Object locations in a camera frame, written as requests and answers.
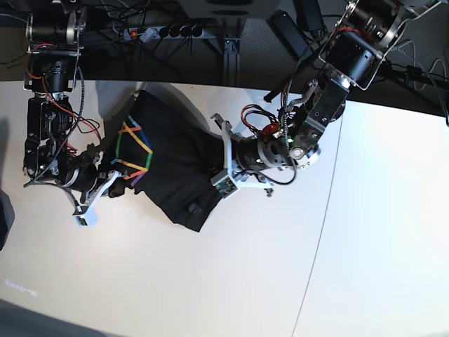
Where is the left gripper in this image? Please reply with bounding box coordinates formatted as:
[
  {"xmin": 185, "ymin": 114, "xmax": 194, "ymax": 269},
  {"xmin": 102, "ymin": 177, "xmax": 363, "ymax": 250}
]
[{"xmin": 212, "ymin": 114, "xmax": 276, "ymax": 195}]

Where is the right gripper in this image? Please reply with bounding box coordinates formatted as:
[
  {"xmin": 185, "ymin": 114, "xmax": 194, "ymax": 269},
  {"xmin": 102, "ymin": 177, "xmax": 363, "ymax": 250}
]
[{"xmin": 58, "ymin": 152, "xmax": 134, "ymax": 214}]

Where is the dark grey T-shirt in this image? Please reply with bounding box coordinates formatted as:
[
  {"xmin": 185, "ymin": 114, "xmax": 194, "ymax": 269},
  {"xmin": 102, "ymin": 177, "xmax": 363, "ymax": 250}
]
[{"xmin": 104, "ymin": 91, "xmax": 224, "ymax": 232}]

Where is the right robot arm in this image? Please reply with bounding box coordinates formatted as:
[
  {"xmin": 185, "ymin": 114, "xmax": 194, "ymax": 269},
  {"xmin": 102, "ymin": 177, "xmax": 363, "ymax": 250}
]
[{"xmin": 23, "ymin": 1, "xmax": 121, "ymax": 223}]

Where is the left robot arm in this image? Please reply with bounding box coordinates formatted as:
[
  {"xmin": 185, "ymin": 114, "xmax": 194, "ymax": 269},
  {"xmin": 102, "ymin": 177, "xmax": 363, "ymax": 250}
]
[{"xmin": 211, "ymin": 1, "xmax": 438, "ymax": 198}]

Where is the black object at left edge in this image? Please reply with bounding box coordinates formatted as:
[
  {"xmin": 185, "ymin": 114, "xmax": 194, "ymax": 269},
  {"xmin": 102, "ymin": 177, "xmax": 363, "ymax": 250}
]
[{"xmin": 0, "ymin": 190, "xmax": 15, "ymax": 250}]

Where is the black power adapter brick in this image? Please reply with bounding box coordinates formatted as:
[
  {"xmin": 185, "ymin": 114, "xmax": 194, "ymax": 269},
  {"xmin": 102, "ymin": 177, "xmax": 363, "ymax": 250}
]
[{"xmin": 267, "ymin": 11, "xmax": 312, "ymax": 60}]

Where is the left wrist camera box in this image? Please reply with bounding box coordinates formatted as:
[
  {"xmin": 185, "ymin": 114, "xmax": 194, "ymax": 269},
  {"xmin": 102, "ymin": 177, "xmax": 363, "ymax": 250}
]
[{"xmin": 210, "ymin": 169, "xmax": 239, "ymax": 199}]

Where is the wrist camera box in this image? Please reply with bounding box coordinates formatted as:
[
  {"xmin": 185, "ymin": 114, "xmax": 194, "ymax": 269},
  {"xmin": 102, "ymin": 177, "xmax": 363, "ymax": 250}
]
[
  {"xmin": 210, "ymin": 169, "xmax": 239, "ymax": 199},
  {"xmin": 73, "ymin": 206, "xmax": 98, "ymax": 226}
]

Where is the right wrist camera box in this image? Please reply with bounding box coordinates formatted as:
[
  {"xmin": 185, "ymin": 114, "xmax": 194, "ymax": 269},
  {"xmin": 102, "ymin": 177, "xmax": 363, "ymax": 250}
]
[{"xmin": 73, "ymin": 206, "xmax": 98, "ymax": 226}]

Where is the aluminium frame post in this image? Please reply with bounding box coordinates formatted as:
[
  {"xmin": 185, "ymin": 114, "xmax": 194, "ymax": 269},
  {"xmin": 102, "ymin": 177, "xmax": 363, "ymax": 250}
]
[{"xmin": 222, "ymin": 18, "xmax": 242, "ymax": 87}]

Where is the grey base plate at top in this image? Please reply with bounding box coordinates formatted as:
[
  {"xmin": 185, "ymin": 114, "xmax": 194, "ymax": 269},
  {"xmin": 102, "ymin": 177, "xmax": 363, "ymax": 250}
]
[{"xmin": 178, "ymin": 0, "xmax": 280, "ymax": 18}]

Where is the power strip with red switch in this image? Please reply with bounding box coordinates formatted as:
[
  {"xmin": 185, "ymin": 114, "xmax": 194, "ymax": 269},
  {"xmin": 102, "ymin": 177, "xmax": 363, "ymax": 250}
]
[{"xmin": 122, "ymin": 25, "xmax": 206, "ymax": 43}]

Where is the grey cable on floor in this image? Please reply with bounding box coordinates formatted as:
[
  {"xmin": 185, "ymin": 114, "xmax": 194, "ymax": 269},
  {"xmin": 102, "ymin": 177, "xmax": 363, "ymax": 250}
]
[{"xmin": 396, "ymin": 38, "xmax": 449, "ymax": 88}]

